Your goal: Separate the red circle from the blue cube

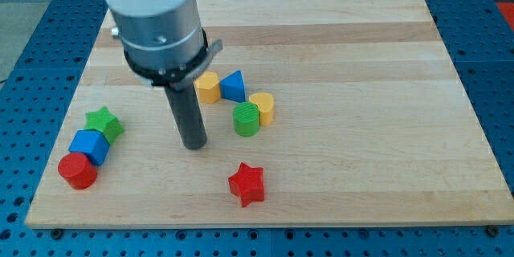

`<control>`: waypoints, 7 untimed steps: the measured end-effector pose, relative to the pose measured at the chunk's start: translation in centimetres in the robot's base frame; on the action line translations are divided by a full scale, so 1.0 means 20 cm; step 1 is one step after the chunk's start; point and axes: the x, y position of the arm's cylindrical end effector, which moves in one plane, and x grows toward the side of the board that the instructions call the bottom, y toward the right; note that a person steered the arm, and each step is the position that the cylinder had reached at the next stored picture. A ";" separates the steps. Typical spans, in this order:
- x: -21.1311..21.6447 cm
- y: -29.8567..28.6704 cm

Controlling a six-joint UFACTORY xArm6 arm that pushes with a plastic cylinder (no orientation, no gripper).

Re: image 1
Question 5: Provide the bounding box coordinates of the blue triangle block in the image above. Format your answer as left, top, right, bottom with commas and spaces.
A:
220, 70, 246, 103

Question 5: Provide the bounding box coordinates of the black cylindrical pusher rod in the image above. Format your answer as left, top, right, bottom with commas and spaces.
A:
165, 85, 207, 150

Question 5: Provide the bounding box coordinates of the green star block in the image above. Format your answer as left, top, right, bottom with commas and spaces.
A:
84, 107, 124, 145

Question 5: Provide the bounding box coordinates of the red star block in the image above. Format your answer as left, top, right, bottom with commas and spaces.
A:
228, 162, 265, 207

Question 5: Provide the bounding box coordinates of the red cylinder block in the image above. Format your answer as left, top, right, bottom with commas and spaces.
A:
58, 153, 97, 190

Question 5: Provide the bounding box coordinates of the light wooden board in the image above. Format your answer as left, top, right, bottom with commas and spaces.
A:
26, 0, 513, 229

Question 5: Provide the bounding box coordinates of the blue cube block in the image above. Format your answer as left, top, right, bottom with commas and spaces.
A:
68, 130, 110, 166

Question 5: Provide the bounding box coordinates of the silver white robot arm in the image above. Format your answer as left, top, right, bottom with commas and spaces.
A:
105, 0, 223, 90

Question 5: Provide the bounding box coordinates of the yellow heart block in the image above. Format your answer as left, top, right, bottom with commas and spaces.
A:
249, 92, 275, 126

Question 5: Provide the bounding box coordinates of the green cylinder block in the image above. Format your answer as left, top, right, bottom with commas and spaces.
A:
232, 102, 260, 137

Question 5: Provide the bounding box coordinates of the yellow hexagon block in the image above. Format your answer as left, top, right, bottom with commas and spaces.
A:
194, 71, 221, 104

